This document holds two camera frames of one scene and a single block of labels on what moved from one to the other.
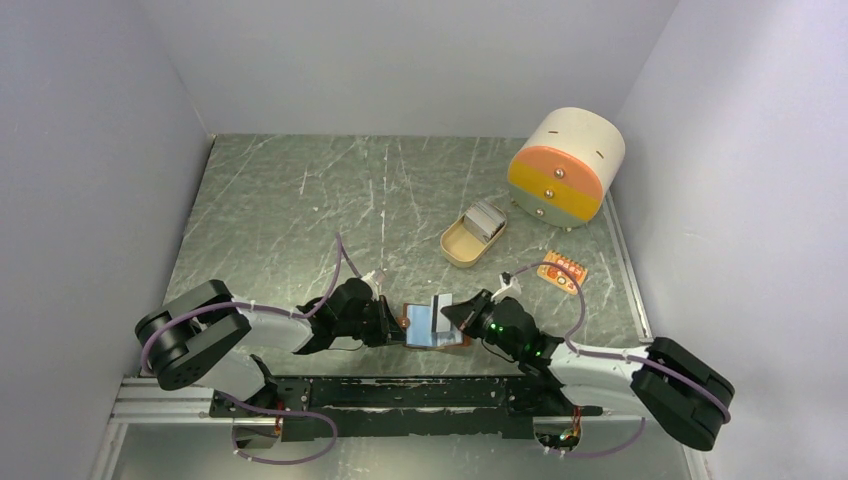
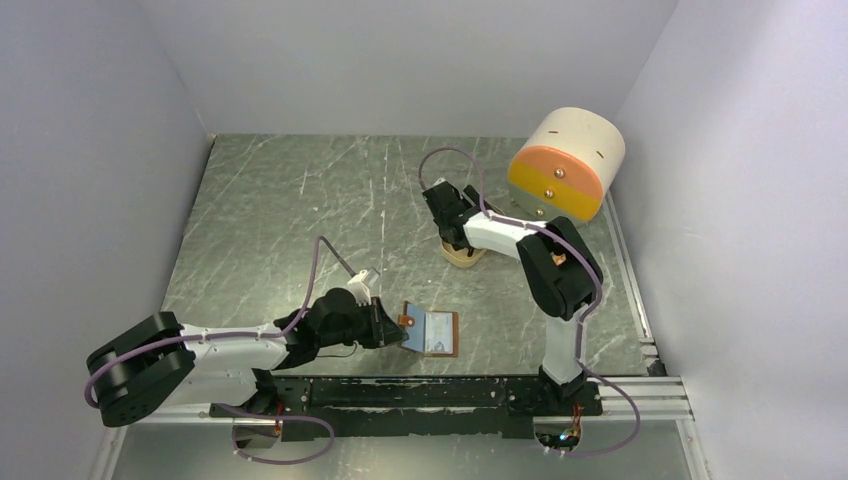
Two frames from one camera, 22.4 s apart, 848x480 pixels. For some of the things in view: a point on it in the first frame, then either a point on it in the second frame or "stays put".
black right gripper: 466,314 → 471,192
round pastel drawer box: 565,167 stays put
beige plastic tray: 460,249 stays put
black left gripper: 388,330 stays put
